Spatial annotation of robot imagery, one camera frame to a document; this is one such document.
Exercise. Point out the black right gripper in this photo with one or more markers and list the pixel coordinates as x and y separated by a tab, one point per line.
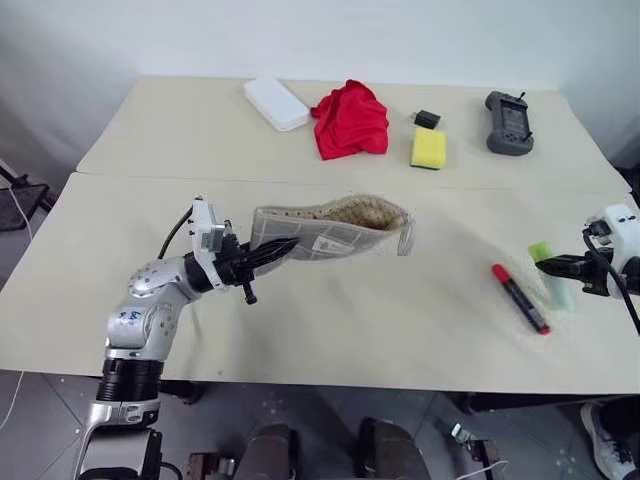
597	275

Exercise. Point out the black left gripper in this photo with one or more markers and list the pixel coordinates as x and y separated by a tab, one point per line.
230	265

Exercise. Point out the green capped clear tube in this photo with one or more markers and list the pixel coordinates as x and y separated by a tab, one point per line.
539	250

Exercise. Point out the red marker pen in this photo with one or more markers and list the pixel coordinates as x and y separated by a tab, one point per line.
520	297

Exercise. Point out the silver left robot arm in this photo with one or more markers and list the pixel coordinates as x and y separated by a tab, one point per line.
145	320

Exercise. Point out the white plastic box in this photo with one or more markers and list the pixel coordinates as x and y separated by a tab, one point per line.
277	102

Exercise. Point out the grey handheld controller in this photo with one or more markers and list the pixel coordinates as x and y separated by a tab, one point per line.
507	125

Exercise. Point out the red cloth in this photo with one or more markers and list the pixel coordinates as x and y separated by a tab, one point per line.
350	125

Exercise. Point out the white and black shoe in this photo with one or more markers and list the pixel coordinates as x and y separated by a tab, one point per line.
602	440

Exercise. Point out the yellow and green sponge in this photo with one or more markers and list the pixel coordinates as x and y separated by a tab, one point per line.
429	145

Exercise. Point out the small black power adapter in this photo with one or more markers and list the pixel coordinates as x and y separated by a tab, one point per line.
427	120

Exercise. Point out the dark rounded shape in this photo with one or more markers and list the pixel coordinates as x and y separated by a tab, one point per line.
270	455
390	450

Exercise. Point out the black stand base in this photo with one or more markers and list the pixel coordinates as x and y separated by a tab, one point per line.
22	200

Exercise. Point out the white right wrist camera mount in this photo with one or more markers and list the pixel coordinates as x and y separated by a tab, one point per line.
622	225

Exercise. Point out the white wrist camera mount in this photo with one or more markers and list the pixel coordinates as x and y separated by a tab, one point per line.
202	225
622	225

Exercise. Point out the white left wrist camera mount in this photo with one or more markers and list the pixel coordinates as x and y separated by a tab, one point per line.
202	225

